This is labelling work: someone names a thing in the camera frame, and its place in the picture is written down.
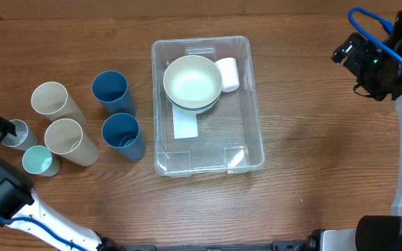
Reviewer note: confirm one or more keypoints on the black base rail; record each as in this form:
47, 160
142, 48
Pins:
274, 246

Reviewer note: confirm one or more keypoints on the grey small cup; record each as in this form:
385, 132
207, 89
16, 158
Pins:
25, 137

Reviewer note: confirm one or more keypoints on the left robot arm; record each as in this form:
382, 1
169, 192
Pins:
22, 209

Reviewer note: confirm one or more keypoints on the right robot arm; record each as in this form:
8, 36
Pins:
373, 232

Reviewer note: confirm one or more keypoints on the clear plastic storage bin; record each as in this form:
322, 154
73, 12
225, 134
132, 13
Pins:
229, 134

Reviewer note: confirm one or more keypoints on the mint green small cup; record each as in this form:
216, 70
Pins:
39, 160

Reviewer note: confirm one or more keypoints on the dark blue bowl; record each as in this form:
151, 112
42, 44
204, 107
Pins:
193, 99

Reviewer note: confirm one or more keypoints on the dark blue tall cup rear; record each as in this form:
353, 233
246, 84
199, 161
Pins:
111, 89

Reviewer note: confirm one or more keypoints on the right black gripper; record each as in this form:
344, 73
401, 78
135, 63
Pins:
378, 91

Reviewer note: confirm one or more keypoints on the beige tall cup front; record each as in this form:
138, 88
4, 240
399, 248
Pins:
66, 137

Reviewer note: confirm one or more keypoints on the white label in bin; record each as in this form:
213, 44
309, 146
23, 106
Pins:
185, 124

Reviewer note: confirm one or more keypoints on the beige tall cup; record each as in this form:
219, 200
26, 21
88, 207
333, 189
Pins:
53, 101
66, 137

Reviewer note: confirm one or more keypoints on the dark blue tall cup front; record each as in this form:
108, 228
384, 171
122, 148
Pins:
122, 132

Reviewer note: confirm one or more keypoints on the cream bowl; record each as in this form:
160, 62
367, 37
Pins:
192, 73
194, 110

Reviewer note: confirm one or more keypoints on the dark blue tall cup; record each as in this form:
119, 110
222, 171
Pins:
122, 132
111, 89

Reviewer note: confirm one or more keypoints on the pink small cup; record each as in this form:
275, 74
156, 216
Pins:
229, 72

